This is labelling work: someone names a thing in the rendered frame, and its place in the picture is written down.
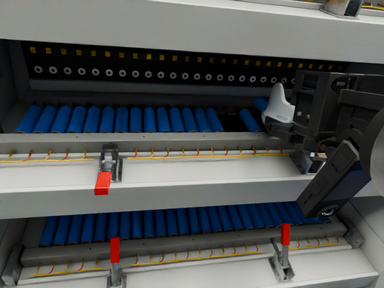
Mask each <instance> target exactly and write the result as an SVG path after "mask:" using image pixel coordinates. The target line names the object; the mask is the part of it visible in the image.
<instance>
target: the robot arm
mask: <svg viewBox="0 0 384 288"><path fill-rule="evenodd" d="M261 117H262V121H263V123H264V125H265V129H266V130H267V132H268V133H269V134H271V135H273V136H275V137H277V138H279V139H282V140H284V141H286V142H288V143H291V144H292V145H293V146H295V147H298V148H300V149H303V150H306V151H309V152H312V153H325V155H326V156H327V157H328V158H329V159H328V160H327V162H326V163H325V164H324V165H323V166H322V168H321V169H320V171H319V172H318V173H317V174H316V176H315V177H314V178H313V179H312V181H311V182H310V183H309V184H308V186H307V187H306V188H305V189H304V191H303V192H302V193H301V195H300V196H299V197H298V198H297V200H296V202H297V204H298V206H299V208H300V209H301V211H302V213H303V214H304V216H305V218H306V219H308V218H316V217H317V218H318V219H319V218H327V217H330V216H333V215H334V214H336V213H337V212H339V210H340V209H341V208H342V207H343V206H344V205H345V204H347V203H348V201H349V200H351V199H352V197H353V196H355V195H356V194H357V193H358V192H359V191H360V190H361V189H362V188H363V187H364V186H366V185H367V184H368V183H369V182H370V181H371V180H372V181H373V185H374V188H375V189H376V190H377V191H378V192H379V193H380V195H381V196H383V197H384V75H374V74H357V73H327V72H319V71H303V70H297V71H296V75H295V81H294V87H293V90H292V94H291V101H290V103H288V102H287V101H286V99H285V94H284V89H283V85H282V84H281V83H279V82H278V83H276V84H275V85H274V86H273V88H272V91H271V94H270V98H269V102H268V104H267V108H266V109H263V110H262V115H261Z"/></svg>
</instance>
